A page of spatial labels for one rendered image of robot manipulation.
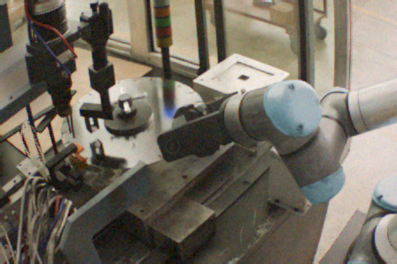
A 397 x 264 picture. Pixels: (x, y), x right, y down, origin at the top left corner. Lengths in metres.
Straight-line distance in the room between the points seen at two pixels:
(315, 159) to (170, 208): 0.45
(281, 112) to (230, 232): 0.51
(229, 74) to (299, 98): 0.68
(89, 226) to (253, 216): 0.43
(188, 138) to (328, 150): 0.23
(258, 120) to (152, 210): 0.41
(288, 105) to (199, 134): 0.20
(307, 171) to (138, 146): 0.43
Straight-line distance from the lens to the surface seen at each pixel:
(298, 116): 0.65
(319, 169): 0.70
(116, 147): 1.03
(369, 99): 0.76
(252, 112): 0.69
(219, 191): 1.18
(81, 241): 0.86
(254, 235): 1.10
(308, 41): 1.23
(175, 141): 0.79
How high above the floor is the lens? 1.57
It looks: 37 degrees down
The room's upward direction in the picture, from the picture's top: 5 degrees counter-clockwise
